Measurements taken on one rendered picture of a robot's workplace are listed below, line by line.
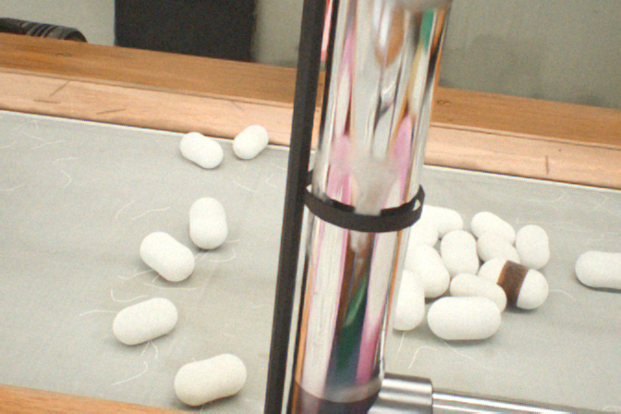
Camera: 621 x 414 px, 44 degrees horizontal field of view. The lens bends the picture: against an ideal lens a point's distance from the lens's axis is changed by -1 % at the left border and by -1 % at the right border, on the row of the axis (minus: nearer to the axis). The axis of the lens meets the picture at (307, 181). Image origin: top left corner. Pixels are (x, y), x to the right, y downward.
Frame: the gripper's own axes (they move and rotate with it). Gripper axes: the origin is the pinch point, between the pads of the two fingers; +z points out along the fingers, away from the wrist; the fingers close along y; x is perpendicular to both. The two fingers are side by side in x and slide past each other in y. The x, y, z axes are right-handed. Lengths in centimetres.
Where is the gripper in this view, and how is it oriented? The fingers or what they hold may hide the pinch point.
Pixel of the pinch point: (322, 45)
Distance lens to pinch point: 51.8
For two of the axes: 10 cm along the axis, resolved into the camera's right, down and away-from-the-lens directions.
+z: -1.6, 9.0, -4.0
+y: 9.9, 1.5, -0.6
